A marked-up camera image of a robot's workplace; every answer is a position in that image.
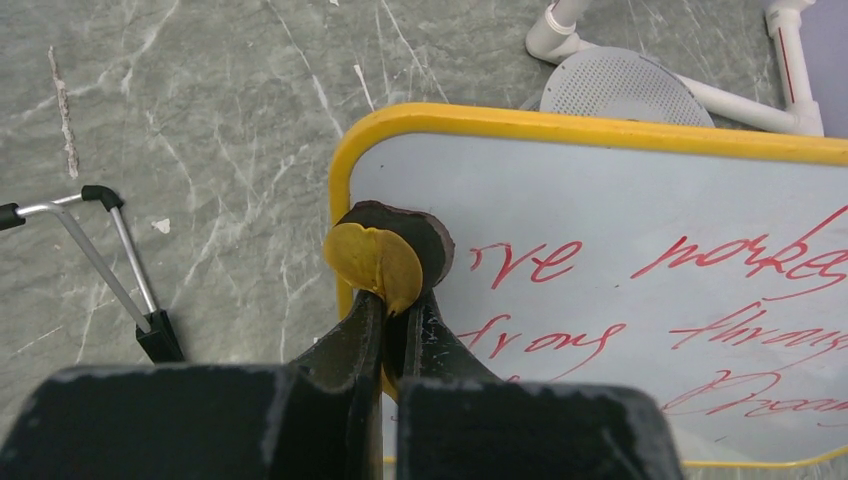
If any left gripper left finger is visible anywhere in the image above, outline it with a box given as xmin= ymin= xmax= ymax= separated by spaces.
xmin=291 ymin=291 xmax=385 ymax=398

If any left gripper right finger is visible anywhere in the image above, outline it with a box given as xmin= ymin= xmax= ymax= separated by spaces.
xmin=401 ymin=291 xmax=501 ymax=383

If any yellow black eraser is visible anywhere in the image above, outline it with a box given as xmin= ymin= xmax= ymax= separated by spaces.
xmin=323 ymin=200 xmax=455 ymax=400

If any yellow-framed whiteboard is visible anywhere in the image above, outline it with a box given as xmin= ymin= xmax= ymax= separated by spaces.
xmin=328 ymin=103 xmax=847 ymax=467

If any metal whiteboard stand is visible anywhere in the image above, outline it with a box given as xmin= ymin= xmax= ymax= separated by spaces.
xmin=1 ymin=184 xmax=185 ymax=364

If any white perforated disc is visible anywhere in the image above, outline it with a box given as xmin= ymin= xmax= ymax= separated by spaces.
xmin=539 ymin=47 xmax=714 ymax=128

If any white PVC pipe frame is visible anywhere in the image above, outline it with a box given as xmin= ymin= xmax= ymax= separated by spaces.
xmin=525 ymin=1 xmax=824 ymax=137

